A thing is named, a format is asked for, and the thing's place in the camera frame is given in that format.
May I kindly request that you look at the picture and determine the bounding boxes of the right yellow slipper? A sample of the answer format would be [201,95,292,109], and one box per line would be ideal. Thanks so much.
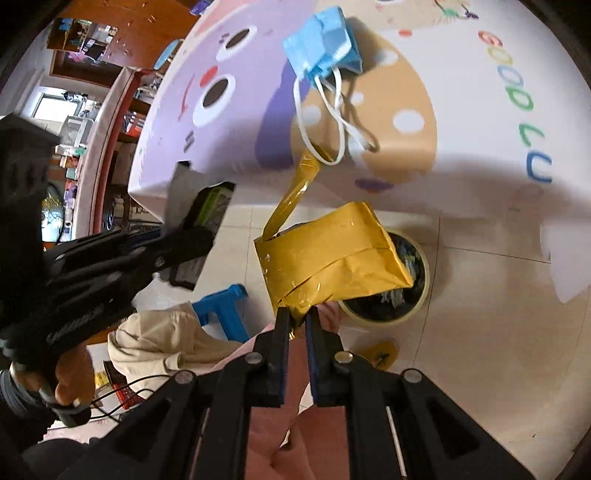
[360,340,399,371]

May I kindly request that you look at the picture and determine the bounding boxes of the round trash bin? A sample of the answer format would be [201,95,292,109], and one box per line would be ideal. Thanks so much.
[339,230,432,329]

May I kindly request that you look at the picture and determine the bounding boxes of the blue plastic step stool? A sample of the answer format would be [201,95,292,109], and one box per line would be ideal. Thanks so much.
[191,284,249,343]

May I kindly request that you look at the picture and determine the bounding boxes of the wooden cabinet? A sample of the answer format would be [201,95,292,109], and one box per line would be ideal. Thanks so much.
[47,0,197,87]

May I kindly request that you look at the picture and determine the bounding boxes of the person left hand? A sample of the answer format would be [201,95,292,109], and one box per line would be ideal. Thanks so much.
[10,343,95,406]

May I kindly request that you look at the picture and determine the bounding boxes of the black green wrapper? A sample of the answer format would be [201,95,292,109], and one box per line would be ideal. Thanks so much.
[161,161,235,290]

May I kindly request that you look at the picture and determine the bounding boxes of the beige cloth bundle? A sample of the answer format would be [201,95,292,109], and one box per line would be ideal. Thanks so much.
[107,302,242,399]

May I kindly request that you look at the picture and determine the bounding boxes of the blue face mask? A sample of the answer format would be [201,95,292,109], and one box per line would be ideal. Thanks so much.
[283,5,378,166]

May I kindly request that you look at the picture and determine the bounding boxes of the blue round stool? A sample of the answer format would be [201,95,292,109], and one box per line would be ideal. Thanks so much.
[153,39,183,70]

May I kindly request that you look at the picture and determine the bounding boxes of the cartoon printed tablecloth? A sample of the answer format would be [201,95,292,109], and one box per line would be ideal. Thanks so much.
[129,1,590,302]

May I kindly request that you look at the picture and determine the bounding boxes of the yellow mailer bag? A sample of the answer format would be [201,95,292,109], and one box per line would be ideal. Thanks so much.
[254,154,412,320]

